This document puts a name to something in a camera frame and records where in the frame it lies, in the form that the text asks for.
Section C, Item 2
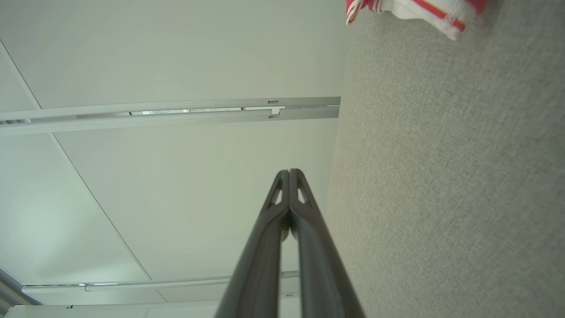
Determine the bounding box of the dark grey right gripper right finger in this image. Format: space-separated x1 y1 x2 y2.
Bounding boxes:
289 168 366 318

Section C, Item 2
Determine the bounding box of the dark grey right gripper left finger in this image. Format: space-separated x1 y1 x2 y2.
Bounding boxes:
215 169 290 318

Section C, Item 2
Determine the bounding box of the red jersey with white sleeves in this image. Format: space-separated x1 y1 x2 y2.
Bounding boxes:
346 0 490 41

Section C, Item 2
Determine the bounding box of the grey fabric sofa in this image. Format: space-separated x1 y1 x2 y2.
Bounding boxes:
324 0 565 318

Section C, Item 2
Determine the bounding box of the grey overhead track rail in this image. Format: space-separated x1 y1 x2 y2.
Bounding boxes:
21 270 301 293

